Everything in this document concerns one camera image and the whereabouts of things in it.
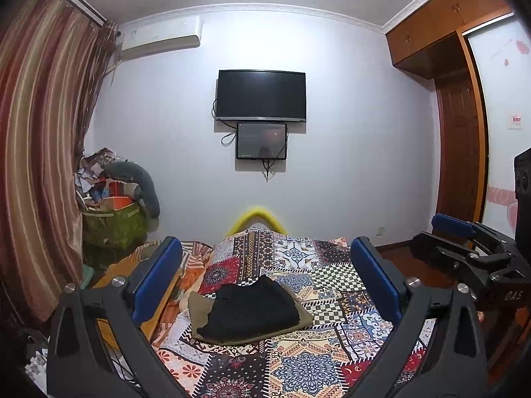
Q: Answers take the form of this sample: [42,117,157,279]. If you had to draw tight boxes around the white air conditioner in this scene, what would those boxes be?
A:
[118,16,203,61]

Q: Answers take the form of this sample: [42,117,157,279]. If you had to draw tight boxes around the striped red curtain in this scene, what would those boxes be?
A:
[0,0,119,328]

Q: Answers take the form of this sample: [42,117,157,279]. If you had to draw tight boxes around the yellow bed footboard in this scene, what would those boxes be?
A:
[226,205,287,237]

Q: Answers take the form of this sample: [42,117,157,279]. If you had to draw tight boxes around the pile of wrapping paper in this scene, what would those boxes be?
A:
[75,147,121,200]

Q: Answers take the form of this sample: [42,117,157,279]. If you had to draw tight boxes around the grey plush pillow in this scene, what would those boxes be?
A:
[104,161,161,218]

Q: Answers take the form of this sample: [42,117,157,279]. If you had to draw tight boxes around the teal plastic basin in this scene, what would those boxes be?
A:
[79,263,96,289]

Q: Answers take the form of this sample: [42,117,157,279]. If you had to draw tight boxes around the wooden lap desk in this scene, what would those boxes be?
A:
[89,257,183,365]

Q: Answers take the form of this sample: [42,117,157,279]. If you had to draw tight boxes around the black television cable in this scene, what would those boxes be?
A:
[212,99,237,147]

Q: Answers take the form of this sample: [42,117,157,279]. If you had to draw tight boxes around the khaki pants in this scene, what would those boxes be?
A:
[188,284,315,345]

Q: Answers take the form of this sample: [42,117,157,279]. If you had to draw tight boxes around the patchwork bed blanket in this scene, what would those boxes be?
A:
[137,227,440,398]

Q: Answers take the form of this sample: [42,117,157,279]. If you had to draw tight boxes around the green storage box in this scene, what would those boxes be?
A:
[81,203,148,249]

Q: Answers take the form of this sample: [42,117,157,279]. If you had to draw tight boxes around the wooden overhead cabinet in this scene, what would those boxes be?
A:
[385,0,515,79]

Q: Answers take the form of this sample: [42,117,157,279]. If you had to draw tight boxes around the black pants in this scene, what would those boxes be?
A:
[196,275,300,344]

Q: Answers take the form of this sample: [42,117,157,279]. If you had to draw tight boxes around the white wardrobe sliding door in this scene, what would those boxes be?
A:
[462,12,531,233]

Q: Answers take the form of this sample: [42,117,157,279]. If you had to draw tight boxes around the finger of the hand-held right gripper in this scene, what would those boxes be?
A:
[431,213,515,253]
[412,232,498,276]

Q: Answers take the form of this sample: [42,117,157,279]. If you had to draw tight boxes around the black monitor cable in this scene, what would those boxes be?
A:
[263,149,278,181]

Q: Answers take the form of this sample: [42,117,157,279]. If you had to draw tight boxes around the black wall television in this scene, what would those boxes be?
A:
[216,70,308,123]

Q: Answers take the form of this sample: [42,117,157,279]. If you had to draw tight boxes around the small wall monitor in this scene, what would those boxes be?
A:
[236,122,288,161]

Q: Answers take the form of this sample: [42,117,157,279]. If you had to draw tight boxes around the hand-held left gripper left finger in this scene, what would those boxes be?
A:
[46,235,195,398]

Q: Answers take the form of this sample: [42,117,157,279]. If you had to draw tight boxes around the orange box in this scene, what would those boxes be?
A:
[102,197,133,212]

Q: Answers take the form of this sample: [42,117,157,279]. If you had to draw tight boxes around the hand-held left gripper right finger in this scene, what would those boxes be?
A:
[350,236,488,398]

